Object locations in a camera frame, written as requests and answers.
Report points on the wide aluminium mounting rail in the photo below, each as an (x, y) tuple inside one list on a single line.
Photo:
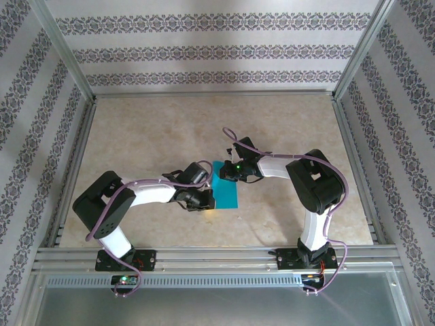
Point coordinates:
[(217, 258)]

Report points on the circuit board with green light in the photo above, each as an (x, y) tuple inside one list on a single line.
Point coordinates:
[(125, 280)]

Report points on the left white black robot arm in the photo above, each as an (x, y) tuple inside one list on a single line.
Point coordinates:
[(153, 193)]

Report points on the blue paper sheet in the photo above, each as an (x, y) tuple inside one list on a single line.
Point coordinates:
[(226, 195)]

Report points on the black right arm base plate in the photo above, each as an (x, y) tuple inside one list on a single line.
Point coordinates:
[(287, 258)]

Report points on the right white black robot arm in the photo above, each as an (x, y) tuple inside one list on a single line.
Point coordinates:
[(272, 168)]

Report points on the aluminium frame rail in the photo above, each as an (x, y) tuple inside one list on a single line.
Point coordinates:
[(74, 169), (348, 136), (214, 93)]

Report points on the aluminium frame post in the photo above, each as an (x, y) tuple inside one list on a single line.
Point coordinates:
[(363, 44), (62, 44)]

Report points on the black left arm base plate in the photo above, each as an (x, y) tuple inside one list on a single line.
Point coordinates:
[(146, 259)]

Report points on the grey metal sheet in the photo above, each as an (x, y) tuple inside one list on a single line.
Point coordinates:
[(217, 309)]

